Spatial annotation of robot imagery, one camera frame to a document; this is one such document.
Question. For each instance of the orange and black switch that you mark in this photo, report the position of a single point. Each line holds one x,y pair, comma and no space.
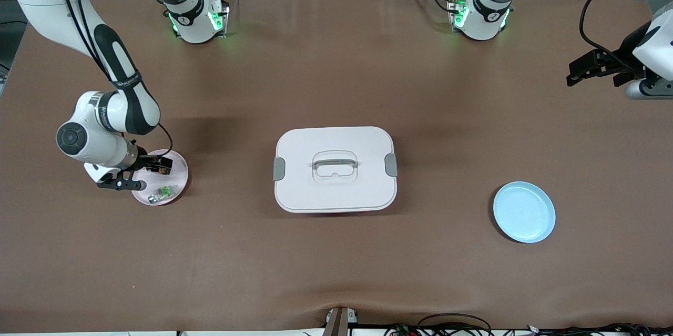
166,169

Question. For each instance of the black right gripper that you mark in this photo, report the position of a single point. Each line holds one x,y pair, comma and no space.
145,161

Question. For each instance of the brown table cover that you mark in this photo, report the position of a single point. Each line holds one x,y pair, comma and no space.
336,62

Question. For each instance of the pink round plate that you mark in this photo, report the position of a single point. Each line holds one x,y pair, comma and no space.
177,182

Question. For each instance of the grey box latch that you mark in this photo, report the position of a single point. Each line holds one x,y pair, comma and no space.
391,164
279,169

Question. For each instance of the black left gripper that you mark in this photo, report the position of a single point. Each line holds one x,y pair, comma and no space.
618,59

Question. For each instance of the metal table edge bracket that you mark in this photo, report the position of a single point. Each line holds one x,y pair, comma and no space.
339,323

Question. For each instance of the light blue round plate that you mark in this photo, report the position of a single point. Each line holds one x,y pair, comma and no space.
524,212

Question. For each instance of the white lidded storage box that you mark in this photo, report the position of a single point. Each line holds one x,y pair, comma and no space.
336,194

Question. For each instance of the green and clear switch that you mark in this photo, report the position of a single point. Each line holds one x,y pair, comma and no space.
167,191

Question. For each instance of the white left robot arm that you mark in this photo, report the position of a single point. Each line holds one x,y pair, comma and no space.
486,20

